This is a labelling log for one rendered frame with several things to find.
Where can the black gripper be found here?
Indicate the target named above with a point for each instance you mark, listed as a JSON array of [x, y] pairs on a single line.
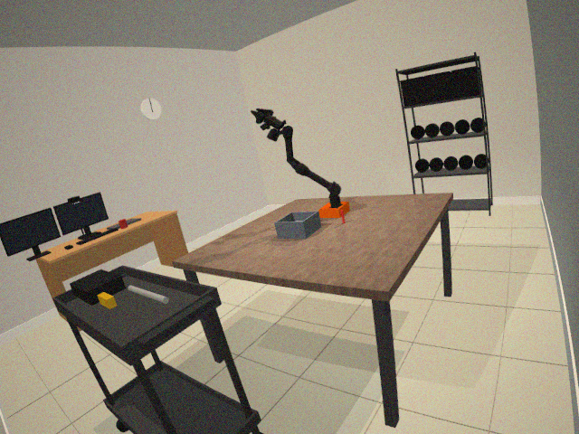
[[264, 114]]

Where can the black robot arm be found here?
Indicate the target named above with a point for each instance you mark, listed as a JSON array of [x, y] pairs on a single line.
[[300, 168]]

